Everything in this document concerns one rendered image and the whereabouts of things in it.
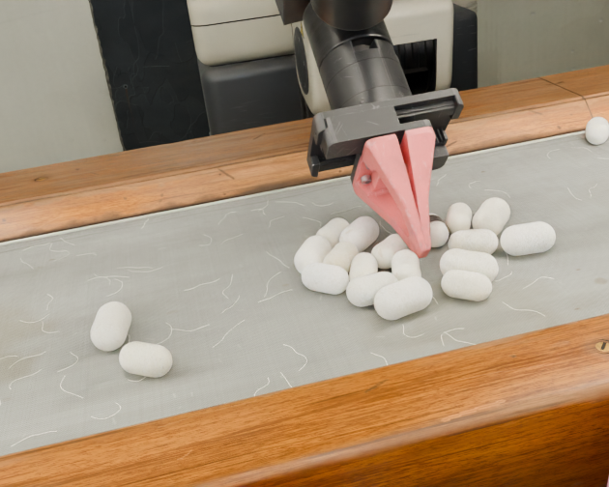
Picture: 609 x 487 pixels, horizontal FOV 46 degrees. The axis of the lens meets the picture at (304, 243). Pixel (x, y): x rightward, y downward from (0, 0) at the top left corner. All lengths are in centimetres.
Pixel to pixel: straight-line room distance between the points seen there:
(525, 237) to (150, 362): 25
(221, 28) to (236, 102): 14
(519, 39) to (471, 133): 213
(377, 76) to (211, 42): 88
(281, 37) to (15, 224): 82
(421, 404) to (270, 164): 36
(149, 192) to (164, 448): 34
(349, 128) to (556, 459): 23
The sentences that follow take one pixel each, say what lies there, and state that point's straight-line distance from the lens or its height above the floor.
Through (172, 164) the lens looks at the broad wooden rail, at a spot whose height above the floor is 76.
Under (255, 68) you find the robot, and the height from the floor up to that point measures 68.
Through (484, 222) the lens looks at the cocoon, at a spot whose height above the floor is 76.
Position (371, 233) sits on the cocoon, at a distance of 51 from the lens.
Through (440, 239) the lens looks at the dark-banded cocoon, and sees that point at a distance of 51.
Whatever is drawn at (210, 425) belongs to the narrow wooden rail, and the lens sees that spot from 34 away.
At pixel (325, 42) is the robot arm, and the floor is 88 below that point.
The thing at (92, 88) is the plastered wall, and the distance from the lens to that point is 258.
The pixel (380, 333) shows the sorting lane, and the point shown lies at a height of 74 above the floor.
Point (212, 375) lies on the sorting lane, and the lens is 41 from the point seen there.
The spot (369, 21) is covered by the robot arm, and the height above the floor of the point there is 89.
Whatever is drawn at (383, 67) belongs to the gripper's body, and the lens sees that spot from 51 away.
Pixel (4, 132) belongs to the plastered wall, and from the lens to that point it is 266.
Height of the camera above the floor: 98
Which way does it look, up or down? 27 degrees down
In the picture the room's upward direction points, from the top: 7 degrees counter-clockwise
